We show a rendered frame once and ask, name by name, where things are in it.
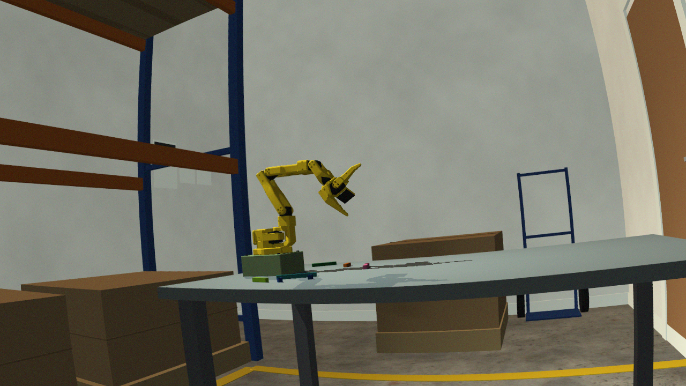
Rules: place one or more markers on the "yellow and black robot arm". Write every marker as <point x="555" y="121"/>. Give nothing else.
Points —
<point x="266" y="238"/>

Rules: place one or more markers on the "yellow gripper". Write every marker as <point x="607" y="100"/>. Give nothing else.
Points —
<point x="337" y="188"/>

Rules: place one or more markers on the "turquoise rod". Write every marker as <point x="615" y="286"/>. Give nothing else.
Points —
<point x="299" y="275"/>

